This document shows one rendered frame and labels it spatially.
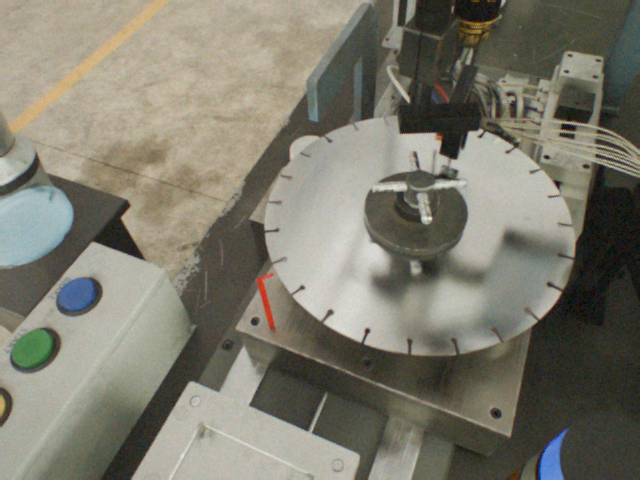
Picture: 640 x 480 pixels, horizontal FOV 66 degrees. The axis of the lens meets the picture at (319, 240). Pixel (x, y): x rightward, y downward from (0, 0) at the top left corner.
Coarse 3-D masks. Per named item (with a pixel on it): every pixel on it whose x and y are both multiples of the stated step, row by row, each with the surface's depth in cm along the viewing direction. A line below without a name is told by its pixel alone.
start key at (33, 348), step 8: (24, 336) 52; (32, 336) 52; (40, 336) 52; (48, 336) 52; (16, 344) 51; (24, 344) 51; (32, 344) 51; (40, 344) 51; (48, 344) 51; (16, 352) 51; (24, 352) 51; (32, 352) 50; (40, 352) 50; (48, 352) 51; (16, 360) 50; (24, 360) 50; (32, 360) 50; (40, 360) 50
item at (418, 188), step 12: (408, 156) 53; (408, 180) 49; (420, 180) 49; (432, 180) 49; (444, 180) 50; (456, 180) 50; (384, 192) 50; (408, 192) 50; (420, 192) 49; (432, 192) 50; (408, 204) 51; (420, 204) 48
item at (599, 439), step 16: (592, 416) 20; (608, 416) 20; (624, 416) 20; (576, 432) 20; (592, 432) 20; (608, 432) 20; (624, 432) 20; (560, 448) 19; (576, 448) 19; (592, 448) 19; (608, 448) 19; (624, 448) 19; (544, 464) 21; (560, 464) 19; (576, 464) 19; (592, 464) 19; (608, 464) 19; (624, 464) 19
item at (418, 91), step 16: (416, 96) 49; (400, 112) 52; (416, 112) 51; (432, 112) 52; (448, 112) 52; (464, 112) 52; (480, 112) 52; (400, 128) 52; (416, 128) 52; (432, 128) 52; (448, 128) 52; (464, 128) 52; (448, 144) 55; (464, 144) 56
